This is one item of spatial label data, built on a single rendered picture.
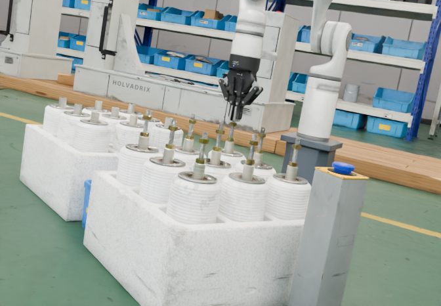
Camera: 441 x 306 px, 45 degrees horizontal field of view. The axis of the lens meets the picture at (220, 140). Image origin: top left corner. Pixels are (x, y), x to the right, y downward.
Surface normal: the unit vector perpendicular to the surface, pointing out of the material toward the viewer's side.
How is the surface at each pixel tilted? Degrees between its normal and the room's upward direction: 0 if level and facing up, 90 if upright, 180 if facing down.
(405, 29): 90
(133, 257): 90
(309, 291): 90
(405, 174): 90
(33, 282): 0
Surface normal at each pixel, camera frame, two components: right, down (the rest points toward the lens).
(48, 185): -0.78, -0.04
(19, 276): 0.17, -0.97
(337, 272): 0.56, 0.22
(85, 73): -0.44, 0.06
